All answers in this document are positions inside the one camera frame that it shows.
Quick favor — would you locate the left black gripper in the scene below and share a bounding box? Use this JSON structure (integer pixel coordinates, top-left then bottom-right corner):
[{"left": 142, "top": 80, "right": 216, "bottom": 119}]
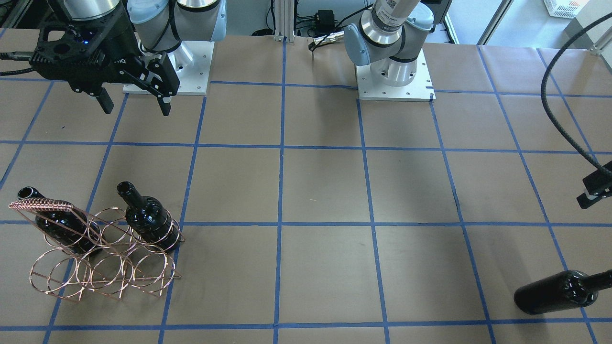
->
[{"left": 577, "top": 170, "right": 612, "bottom": 209}]

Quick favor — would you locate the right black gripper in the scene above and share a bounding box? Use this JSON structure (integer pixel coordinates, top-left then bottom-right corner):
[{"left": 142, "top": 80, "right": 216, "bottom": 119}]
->
[{"left": 29, "top": 12, "right": 180, "bottom": 116}]

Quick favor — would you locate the dark wine bottle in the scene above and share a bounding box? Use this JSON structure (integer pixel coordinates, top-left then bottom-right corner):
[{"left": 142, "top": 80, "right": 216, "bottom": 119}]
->
[
  {"left": 514, "top": 270, "right": 612, "bottom": 315},
  {"left": 117, "top": 181, "right": 179, "bottom": 252}
]

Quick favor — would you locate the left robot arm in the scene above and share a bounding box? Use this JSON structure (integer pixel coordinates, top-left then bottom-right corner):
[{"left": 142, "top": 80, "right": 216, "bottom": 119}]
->
[{"left": 344, "top": 0, "right": 611, "bottom": 209}]

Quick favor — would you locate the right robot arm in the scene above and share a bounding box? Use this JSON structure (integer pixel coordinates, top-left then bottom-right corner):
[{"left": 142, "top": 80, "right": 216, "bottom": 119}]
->
[{"left": 23, "top": 0, "right": 227, "bottom": 116}]

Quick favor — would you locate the dark wine bottle in basket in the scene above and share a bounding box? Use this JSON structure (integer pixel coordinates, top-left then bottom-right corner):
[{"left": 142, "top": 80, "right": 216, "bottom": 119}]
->
[{"left": 117, "top": 181, "right": 179, "bottom": 252}]

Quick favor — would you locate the black power adapter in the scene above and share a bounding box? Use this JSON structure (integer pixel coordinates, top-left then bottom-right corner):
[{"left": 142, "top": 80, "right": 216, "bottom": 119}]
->
[{"left": 315, "top": 9, "right": 335, "bottom": 33}]

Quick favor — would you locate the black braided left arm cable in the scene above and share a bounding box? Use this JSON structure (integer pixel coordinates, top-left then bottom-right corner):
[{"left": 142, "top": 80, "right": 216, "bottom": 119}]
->
[{"left": 540, "top": 12, "right": 612, "bottom": 168}]

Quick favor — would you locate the copper wire wine basket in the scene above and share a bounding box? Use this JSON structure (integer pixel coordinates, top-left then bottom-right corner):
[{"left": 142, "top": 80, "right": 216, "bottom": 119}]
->
[{"left": 29, "top": 207, "right": 182, "bottom": 302}]

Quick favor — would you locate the aluminium frame post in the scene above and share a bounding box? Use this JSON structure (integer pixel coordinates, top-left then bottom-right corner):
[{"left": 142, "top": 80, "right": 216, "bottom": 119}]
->
[{"left": 271, "top": 0, "right": 296, "bottom": 45}]

